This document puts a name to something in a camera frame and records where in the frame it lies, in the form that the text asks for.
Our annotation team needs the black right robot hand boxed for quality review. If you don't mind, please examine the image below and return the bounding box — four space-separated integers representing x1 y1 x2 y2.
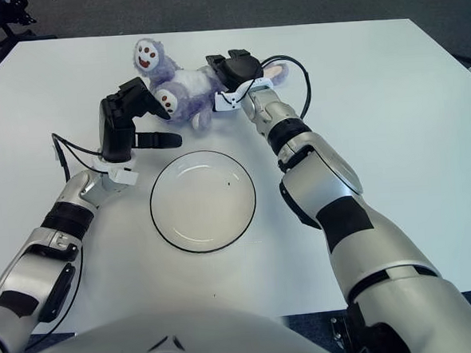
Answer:
204 46 266 95

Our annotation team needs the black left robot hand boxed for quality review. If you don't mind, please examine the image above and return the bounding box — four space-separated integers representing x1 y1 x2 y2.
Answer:
95 74 184 164

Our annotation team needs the purple plush bunny doll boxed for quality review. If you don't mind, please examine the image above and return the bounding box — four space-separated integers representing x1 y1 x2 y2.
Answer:
132 29 293 134

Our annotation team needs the white plate with black rim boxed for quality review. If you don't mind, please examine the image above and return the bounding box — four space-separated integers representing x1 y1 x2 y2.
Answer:
146 146 261 256

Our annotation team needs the silver robot torso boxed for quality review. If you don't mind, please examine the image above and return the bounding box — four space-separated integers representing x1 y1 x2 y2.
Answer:
0 300 343 353

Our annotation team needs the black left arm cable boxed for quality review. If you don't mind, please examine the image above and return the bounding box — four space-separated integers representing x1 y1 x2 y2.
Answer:
10 129 115 353

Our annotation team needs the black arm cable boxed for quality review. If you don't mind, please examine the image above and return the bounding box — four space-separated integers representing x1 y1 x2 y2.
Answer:
228 53 313 124
10 129 115 353

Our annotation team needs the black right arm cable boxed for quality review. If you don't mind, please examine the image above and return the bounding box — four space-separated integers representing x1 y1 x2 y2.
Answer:
228 53 313 124

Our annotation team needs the black metal bracket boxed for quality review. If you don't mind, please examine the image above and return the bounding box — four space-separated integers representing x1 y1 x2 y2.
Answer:
330 315 367 353

